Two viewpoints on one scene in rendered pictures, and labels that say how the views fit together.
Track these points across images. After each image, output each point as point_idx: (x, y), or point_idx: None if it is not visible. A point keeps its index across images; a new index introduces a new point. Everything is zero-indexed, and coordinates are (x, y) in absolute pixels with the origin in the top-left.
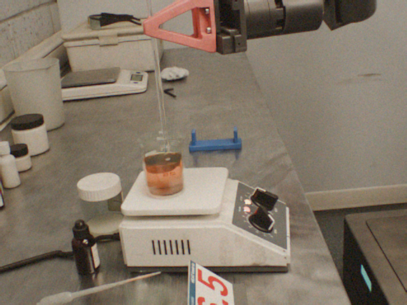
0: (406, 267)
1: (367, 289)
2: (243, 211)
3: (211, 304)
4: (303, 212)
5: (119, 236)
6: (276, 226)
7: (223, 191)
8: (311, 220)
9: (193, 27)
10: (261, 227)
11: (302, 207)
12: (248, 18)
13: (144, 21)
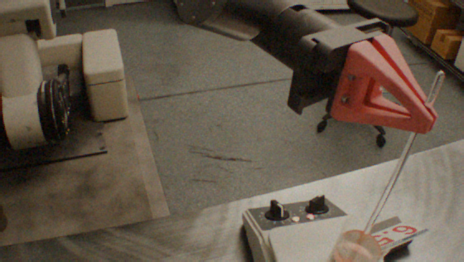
0: (33, 237)
1: None
2: (315, 217)
3: (402, 231)
4: (219, 211)
5: None
6: (301, 205)
7: (326, 219)
8: (234, 204)
9: (360, 96)
10: (325, 206)
11: (209, 212)
12: None
13: (437, 114)
